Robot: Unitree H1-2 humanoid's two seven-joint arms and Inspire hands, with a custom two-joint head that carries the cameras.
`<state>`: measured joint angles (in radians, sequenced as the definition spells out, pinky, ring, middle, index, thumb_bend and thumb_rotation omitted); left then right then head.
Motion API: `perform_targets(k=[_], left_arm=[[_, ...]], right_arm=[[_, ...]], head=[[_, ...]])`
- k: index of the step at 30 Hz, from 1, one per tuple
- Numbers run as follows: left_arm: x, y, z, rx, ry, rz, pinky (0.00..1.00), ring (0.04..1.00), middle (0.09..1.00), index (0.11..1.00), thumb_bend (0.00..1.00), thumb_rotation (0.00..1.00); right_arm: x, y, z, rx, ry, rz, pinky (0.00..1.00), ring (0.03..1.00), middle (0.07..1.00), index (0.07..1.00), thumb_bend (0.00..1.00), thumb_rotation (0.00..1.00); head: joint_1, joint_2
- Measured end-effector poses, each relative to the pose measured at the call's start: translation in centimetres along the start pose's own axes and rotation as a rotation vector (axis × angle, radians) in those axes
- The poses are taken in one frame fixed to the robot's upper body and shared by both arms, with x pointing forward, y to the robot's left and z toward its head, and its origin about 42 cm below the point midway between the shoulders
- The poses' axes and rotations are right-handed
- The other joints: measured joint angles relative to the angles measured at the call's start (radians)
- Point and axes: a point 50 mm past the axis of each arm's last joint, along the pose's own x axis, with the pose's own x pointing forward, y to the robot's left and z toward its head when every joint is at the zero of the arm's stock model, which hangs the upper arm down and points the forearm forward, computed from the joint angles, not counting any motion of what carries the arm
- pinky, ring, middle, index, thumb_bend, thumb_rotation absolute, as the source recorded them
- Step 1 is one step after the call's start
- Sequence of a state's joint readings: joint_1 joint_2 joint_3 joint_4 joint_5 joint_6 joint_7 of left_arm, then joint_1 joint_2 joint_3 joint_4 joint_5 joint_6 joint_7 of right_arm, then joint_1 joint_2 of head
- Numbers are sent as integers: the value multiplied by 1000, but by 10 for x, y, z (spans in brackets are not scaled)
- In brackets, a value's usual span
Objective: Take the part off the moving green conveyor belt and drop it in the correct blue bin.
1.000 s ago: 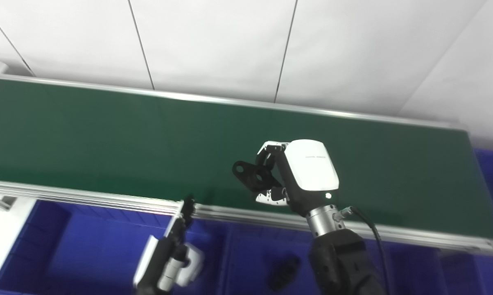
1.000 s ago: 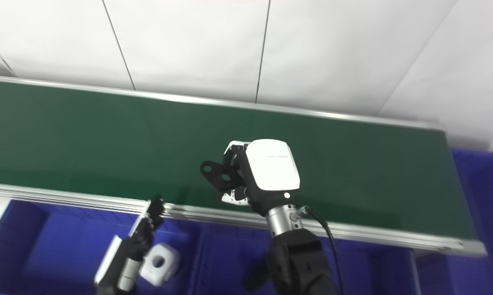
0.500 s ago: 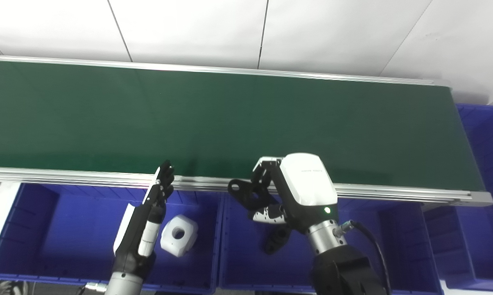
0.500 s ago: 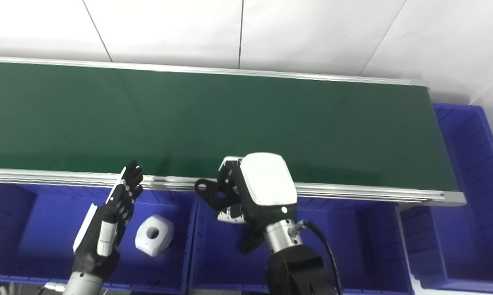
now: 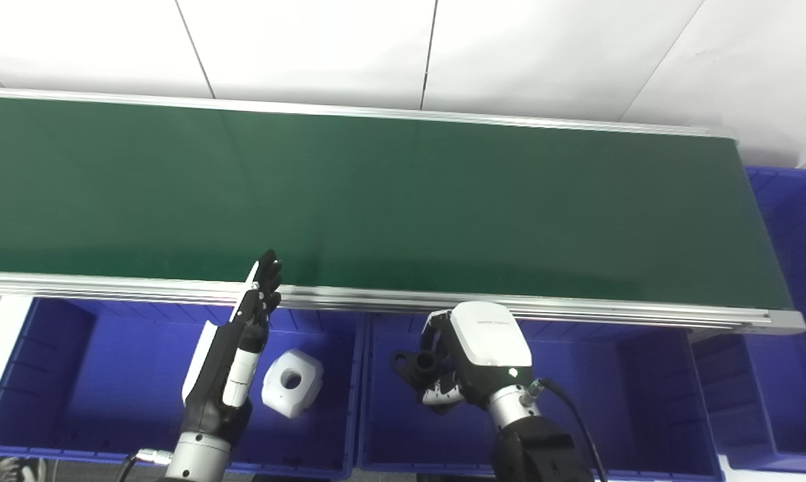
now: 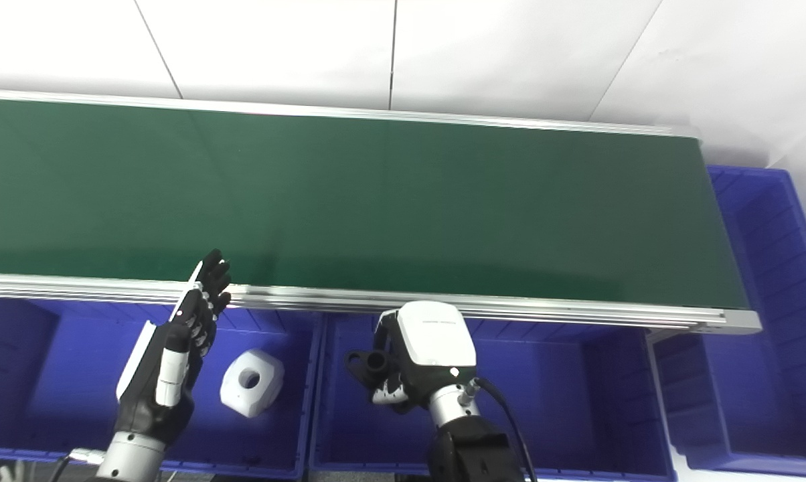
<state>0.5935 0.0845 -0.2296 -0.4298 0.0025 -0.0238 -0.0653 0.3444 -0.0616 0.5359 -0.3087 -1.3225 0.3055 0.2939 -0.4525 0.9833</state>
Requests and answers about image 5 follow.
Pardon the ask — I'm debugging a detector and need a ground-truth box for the black flange part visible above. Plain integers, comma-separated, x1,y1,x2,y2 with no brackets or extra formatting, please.
390,348,447,392

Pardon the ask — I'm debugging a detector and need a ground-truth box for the large blue plastic bin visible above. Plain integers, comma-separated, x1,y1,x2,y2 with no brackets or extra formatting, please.
691,166,806,476

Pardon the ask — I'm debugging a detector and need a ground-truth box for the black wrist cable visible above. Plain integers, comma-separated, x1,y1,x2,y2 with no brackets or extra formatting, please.
523,377,609,482
114,449,175,482

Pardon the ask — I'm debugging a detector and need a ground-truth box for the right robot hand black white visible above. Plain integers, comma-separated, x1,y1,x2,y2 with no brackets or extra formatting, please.
419,301,535,409

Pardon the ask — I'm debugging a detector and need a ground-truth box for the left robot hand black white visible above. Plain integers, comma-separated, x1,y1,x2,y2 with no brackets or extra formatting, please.
181,249,284,444

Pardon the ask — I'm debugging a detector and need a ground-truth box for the green conveyor belt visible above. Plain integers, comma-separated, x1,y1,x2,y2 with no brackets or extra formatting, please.
0,87,806,335
0,96,795,312

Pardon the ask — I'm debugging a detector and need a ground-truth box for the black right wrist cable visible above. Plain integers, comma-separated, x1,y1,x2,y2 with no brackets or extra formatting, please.
523,377,609,482

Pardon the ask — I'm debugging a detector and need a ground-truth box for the white plastic block part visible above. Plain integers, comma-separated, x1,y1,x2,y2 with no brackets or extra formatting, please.
261,348,325,420

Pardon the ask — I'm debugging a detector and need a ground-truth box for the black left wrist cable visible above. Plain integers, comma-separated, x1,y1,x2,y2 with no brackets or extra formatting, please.
114,449,175,482

